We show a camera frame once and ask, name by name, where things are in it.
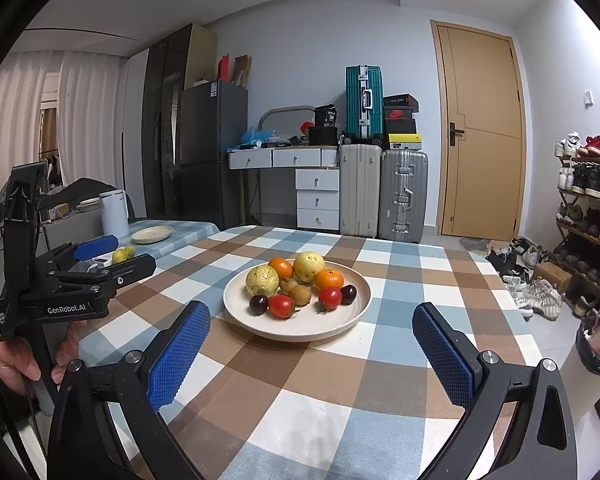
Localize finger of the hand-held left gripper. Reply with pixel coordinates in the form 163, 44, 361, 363
50, 253, 157, 302
36, 233, 120, 274

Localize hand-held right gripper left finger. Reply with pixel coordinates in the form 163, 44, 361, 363
46, 300, 213, 480

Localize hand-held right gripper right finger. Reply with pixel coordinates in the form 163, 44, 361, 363
411, 301, 578, 480

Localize red tomato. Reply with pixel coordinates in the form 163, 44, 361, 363
267, 295, 297, 320
317, 286, 343, 311

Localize large beige plate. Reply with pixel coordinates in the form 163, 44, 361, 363
223, 258, 372, 343

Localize orange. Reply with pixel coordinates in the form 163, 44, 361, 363
314, 269, 346, 292
268, 257, 294, 281

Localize smooth yellow guava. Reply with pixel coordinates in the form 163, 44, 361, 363
292, 251, 326, 277

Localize person's left hand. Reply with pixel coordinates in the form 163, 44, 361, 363
0, 317, 88, 397

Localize white kettle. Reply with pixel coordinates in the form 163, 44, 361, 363
99, 190, 131, 240

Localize small beige plate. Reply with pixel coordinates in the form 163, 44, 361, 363
131, 226, 174, 245

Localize black jacket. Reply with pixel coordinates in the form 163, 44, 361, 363
35, 177, 128, 221

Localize light blue checkered tablecloth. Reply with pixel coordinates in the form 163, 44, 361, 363
80, 219, 221, 273

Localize pile of mixed shoes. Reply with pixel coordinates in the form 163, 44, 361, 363
485, 237, 566, 319

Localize bumpy yellow-green fruit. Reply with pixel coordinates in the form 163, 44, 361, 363
245, 266, 281, 297

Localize white sheer curtain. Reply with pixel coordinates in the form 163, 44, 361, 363
0, 49, 131, 201

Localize dark tall cabinet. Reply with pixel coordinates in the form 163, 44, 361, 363
142, 24, 218, 221

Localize brown cardboard box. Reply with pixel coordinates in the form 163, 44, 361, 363
532, 262, 574, 294

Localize grey fridge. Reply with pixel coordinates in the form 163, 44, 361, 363
179, 79, 249, 231

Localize black trash bin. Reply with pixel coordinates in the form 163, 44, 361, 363
576, 312, 600, 377

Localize silver suitcase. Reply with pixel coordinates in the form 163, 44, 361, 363
378, 149, 429, 244

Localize blue plastic bag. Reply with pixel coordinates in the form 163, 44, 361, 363
240, 127, 281, 149

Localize beige suitcase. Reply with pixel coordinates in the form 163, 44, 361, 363
339, 142, 383, 238

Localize wooden shoe rack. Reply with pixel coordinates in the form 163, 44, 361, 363
555, 152, 600, 311

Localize white desk with drawers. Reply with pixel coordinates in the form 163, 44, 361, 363
228, 146, 342, 233

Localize wooden door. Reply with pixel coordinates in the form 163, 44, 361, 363
430, 20, 527, 237

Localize yellow black shoe box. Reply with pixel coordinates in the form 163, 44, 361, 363
387, 133, 423, 151

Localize flat cardboard pieces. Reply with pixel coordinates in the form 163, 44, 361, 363
232, 55, 254, 86

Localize shoe rack with shoes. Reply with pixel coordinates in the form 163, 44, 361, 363
554, 129, 600, 293

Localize black bag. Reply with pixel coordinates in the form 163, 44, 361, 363
307, 126, 340, 146

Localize black red shoe box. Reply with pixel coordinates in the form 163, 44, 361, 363
383, 94, 420, 111

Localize teal suitcase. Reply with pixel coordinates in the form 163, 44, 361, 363
345, 65, 385, 143

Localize grey arched frame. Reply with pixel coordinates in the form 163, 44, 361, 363
257, 106, 315, 142

